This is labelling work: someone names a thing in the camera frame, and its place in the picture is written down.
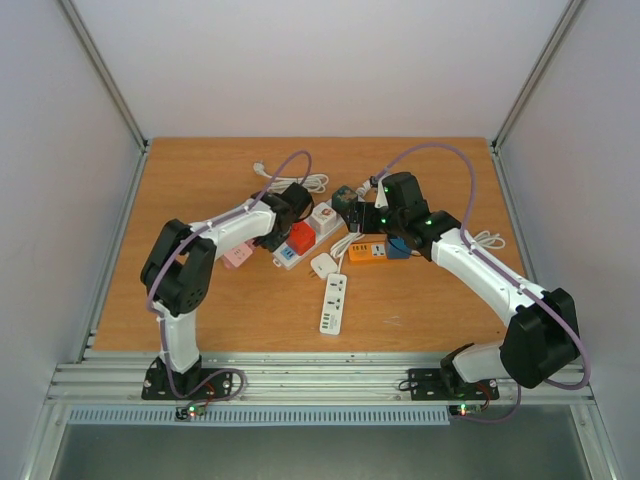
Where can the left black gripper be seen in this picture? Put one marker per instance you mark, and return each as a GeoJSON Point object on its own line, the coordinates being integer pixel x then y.
{"type": "Point", "coordinates": [273, 246]}

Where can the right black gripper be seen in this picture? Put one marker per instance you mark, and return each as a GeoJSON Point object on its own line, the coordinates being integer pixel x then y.
{"type": "Point", "coordinates": [361, 218]}

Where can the red cube adapter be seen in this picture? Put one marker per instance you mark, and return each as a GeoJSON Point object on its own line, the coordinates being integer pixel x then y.
{"type": "Point", "coordinates": [302, 238]}

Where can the dark green cube adapter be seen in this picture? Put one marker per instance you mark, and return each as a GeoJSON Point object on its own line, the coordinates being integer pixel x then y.
{"type": "Point", "coordinates": [343, 198]}

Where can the blue cube adapter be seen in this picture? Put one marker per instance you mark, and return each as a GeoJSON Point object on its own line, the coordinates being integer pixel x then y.
{"type": "Point", "coordinates": [396, 249]}

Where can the long white multicolour power strip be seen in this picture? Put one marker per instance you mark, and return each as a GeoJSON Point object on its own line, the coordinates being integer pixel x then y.
{"type": "Point", "coordinates": [285, 257]}

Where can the white cube adapter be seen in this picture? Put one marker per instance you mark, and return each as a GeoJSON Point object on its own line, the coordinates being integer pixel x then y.
{"type": "Point", "coordinates": [323, 218]}

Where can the small white adapter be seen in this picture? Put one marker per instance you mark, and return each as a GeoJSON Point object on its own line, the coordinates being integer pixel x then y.
{"type": "Point", "coordinates": [322, 266]}

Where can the pink cube adapter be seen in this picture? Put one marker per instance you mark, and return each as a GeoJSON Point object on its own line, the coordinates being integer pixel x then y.
{"type": "Point", "coordinates": [235, 257]}

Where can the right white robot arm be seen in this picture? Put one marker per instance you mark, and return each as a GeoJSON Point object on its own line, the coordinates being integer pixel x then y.
{"type": "Point", "coordinates": [542, 334]}

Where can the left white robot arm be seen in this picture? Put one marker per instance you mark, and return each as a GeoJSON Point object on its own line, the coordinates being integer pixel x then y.
{"type": "Point", "coordinates": [178, 270]}

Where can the orange power strip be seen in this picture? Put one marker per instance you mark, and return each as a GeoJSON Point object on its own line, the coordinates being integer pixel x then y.
{"type": "Point", "coordinates": [367, 253]}

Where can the white power strip with USB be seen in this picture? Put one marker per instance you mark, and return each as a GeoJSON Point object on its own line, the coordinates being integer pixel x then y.
{"type": "Point", "coordinates": [333, 304]}

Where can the right small circuit board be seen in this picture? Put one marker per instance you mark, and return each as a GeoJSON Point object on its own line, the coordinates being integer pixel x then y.
{"type": "Point", "coordinates": [465, 410]}

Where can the small circuit board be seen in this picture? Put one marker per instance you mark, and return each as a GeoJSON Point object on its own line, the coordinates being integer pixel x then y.
{"type": "Point", "coordinates": [190, 413]}
{"type": "Point", "coordinates": [465, 410]}

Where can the left small circuit board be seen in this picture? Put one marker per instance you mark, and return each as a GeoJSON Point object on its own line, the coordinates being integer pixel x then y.
{"type": "Point", "coordinates": [190, 413]}

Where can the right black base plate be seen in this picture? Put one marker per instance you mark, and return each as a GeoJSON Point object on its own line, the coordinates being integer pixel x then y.
{"type": "Point", "coordinates": [426, 384]}

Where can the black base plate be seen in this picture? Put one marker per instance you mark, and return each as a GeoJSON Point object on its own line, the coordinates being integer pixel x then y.
{"type": "Point", "coordinates": [426, 384]}
{"type": "Point", "coordinates": [197, 383]}

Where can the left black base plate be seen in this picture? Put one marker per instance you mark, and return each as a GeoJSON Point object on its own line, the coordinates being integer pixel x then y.
{"type": "Point", "coordinates": [197, 383]}

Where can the grey slotted cable duct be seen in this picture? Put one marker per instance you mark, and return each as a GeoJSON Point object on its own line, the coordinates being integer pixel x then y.
{"type": "Point", "coordinates": [261, 416]}

